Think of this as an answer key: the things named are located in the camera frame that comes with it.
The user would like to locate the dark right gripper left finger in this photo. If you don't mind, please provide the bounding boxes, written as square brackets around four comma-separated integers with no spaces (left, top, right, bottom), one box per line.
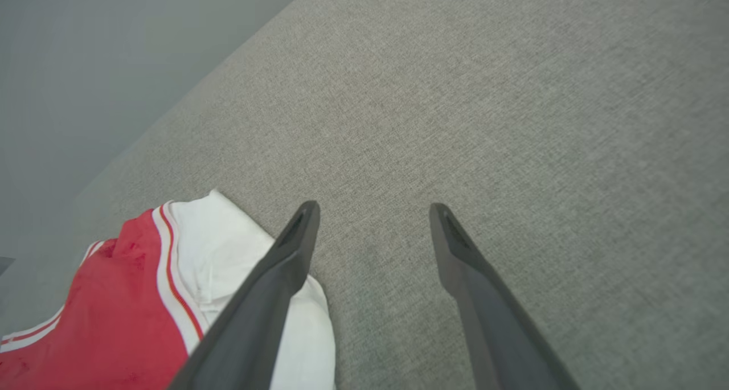
[168,201,321,390]

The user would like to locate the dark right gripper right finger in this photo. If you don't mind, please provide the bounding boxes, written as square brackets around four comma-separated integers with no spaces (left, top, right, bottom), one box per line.
[429,203,581,390]

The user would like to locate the red and white shirt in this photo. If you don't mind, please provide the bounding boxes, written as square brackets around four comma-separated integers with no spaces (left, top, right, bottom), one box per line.
[0,189,337,390]

